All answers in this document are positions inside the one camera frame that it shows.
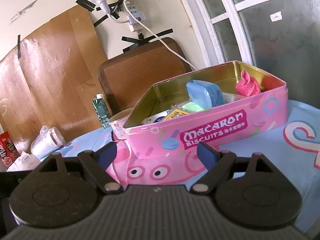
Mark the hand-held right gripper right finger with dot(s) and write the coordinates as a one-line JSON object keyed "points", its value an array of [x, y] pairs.
{"points": [[206, 152]]}

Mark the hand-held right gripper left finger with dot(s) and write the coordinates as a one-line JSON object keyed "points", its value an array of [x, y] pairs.
{"points": [[107, 153]]}

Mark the pink biscuit tin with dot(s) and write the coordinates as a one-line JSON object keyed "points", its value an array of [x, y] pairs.
{"points": [[225, 127]]}

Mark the light green cloth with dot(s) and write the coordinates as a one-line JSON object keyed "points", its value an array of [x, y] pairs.
{"points": [[193, 107]]}

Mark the yellow card pack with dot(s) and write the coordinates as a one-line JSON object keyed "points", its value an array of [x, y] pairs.
{"points": [[177, 114]]}

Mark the blue translucent glasses case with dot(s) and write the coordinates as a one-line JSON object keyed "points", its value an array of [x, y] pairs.
{"points": [[205, 93]]}

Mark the small white blue tissue pack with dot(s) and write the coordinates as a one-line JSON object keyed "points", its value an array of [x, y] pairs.
{"points": [[157, 118]]}

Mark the pink fluffy cloth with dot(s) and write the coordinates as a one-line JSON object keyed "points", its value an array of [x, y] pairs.
{"points": [[247, 86]]}

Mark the large white tissue pack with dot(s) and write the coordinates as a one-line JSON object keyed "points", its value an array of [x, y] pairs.
{"points": [[23, 162]]}

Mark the red white tin can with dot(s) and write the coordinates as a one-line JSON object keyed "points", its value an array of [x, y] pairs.
{"points": [[118, 127]]}

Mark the red snack box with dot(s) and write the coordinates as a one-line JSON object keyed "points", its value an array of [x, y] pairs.
{"points": [[7, 150]]}

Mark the dark green drink carton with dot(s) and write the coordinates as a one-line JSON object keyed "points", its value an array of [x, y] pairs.
{"points": [[101, 112]]}

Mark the plastic bag of paper cups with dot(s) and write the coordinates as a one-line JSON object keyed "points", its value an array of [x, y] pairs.
{"points": [[47, 140]]}

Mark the blue printed blanket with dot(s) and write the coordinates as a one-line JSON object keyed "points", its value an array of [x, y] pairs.
{"points": [[275, 155]]}

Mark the brown woven chair seat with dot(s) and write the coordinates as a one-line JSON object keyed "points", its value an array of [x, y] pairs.
{"points": [[140, 72]]}

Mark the wood pattern sheet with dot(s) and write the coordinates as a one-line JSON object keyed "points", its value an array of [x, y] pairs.
{"points": [[50, 80]]}

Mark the short black tape strip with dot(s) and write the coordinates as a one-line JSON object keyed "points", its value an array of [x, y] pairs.
{"points": [[130, 47]]}

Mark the long black tape strip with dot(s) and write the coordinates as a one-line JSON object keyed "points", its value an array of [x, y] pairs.
{"points": [[162, 33]]}

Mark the white plug adapter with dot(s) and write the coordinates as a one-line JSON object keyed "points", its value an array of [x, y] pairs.
{"points": [[137, 21]]}

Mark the white power strip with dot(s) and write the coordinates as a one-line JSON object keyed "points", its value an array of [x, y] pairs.
{"points": [[130, 6]]}

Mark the white window frame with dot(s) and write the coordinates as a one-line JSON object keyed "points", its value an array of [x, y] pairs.
{"points": [[225, 10]]}

